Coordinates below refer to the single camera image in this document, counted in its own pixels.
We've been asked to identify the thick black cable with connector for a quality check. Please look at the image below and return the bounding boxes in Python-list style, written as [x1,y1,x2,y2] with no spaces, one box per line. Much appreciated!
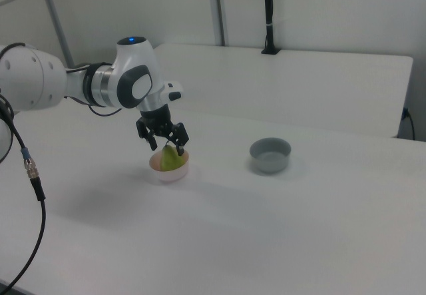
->
[0,93,47,292]

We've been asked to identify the green pear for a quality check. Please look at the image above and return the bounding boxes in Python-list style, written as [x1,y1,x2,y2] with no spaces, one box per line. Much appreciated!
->
[160,143,186,172]

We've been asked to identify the grey plastic bowl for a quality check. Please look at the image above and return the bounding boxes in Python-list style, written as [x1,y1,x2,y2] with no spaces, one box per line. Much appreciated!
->
[249,137,292,175]

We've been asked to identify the black camera pole with base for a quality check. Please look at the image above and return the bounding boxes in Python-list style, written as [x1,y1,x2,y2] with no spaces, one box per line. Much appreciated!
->
[260,0,282,55]

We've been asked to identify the pink plastic bowl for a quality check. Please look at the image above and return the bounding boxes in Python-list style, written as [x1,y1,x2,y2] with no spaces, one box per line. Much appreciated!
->
[148,150,192,184]

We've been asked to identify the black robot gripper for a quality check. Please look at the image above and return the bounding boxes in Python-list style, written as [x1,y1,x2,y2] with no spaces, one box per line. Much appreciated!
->
[135,105,190,157]

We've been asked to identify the white adjacent table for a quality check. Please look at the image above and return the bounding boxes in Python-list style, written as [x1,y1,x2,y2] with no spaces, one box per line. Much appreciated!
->
[151,43,414,139]

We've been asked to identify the black cable with blue plug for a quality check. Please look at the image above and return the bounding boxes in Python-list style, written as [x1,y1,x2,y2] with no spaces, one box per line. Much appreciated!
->
[401,107,416,140]

